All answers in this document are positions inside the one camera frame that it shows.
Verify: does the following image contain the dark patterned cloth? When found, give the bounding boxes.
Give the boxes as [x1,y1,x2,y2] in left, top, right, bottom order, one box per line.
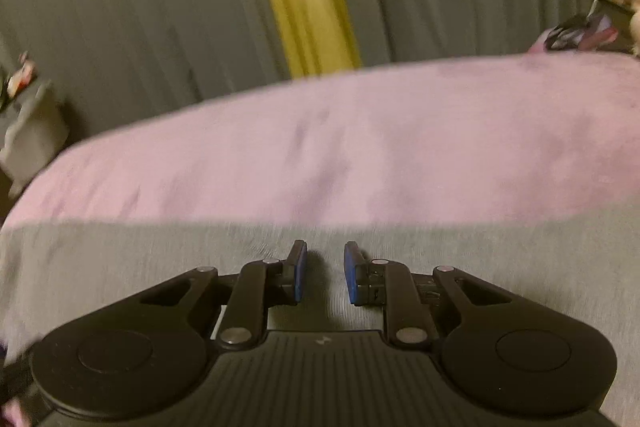
[544,13,620,54]

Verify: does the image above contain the white pillow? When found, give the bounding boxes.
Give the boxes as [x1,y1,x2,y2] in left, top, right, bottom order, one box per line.
[0,82,71,198]

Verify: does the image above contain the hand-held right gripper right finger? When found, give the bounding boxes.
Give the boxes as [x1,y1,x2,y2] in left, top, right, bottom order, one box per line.
[344,241,506,349]

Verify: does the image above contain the person's left forearm pink sleeve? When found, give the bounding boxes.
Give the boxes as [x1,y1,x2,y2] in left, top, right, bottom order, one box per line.
[0,394,32,427]

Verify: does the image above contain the pink blanket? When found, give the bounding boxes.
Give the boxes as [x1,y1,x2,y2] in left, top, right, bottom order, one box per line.
[0,49,640,233]

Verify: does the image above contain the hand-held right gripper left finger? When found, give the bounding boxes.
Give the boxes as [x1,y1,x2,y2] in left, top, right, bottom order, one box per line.
[135,239,308,350]

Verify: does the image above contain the small plush toy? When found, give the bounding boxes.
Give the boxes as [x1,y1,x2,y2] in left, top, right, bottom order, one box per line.
[4,51,40,98]

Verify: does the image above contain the grey pants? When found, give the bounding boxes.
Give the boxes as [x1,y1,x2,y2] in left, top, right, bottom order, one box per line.
[0,207,640,427]

